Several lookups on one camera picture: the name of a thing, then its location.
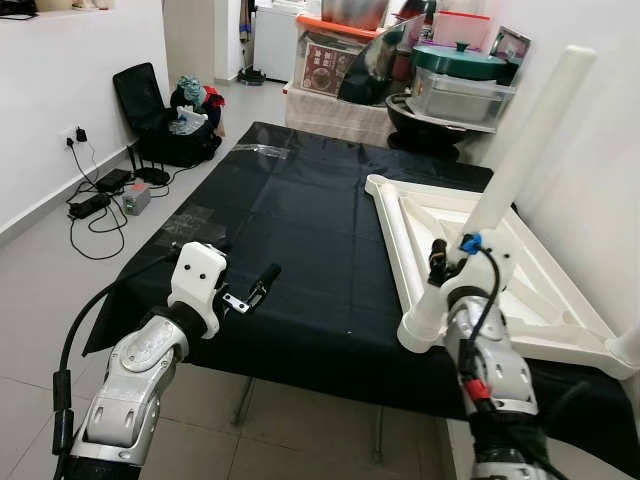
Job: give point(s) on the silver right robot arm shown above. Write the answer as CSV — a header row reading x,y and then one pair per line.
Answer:
x,y
500,375

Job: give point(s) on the clear tape cross patch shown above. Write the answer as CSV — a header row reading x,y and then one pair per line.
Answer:
x,y
195,222

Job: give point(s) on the black floor cloth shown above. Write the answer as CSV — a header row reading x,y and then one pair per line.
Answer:
x,y
300,230

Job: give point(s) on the grey power box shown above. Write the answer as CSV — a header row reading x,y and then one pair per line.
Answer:
x,y
137,200

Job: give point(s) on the black round stand base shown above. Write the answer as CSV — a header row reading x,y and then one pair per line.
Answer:
x,y
152,177

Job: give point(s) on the clear tape strip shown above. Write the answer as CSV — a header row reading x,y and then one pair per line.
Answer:
x,y
262,152

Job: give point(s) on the black wok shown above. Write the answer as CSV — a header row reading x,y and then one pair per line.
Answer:
x,y
430,138

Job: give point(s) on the black power adapter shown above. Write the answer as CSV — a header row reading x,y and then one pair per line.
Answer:
x,y
88,205
114,179

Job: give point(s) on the white plastic packet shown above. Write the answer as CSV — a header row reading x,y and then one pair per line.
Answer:
x,y
188,122

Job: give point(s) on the red soft item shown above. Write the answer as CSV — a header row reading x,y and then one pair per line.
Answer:
x,y
214,98

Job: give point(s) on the teal plush toy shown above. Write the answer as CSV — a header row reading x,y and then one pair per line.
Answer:
x,y
190,90

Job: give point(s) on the beige cloth-covered stand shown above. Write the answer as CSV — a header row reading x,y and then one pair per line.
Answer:
x,y
335,120

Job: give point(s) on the black open bag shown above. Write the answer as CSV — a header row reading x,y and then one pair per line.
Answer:
x,y
135,95

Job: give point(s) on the black glossy bag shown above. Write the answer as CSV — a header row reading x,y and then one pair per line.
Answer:
x,y
370,80

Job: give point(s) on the green pot with lid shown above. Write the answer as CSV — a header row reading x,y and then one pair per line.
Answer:
x,y
460,62

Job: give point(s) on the orange-lidded storage box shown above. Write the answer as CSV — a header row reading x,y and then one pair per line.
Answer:
x,y
330,70

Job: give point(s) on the white appliance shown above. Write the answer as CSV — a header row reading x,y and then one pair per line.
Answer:
x,y
275,42

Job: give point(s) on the printed cardboard box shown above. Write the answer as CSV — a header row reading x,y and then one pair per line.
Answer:
x,y
512,50

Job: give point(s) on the pink plastic container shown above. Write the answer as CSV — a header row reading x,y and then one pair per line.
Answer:
x,y
460,30

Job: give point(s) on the metal pot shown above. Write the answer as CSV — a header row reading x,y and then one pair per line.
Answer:
x,y
355,12

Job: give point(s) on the black countertop appliance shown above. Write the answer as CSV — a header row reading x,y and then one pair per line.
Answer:
x,y
15,8

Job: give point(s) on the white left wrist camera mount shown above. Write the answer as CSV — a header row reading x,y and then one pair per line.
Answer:
x,y
197,275

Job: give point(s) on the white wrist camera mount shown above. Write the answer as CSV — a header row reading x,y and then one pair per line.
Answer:
x,y
495,260
197,275

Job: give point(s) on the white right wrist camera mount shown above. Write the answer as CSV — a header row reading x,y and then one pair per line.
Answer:
x,y
495,260

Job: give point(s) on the wall socket with plug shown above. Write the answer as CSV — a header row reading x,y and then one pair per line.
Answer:
x,y
75,136

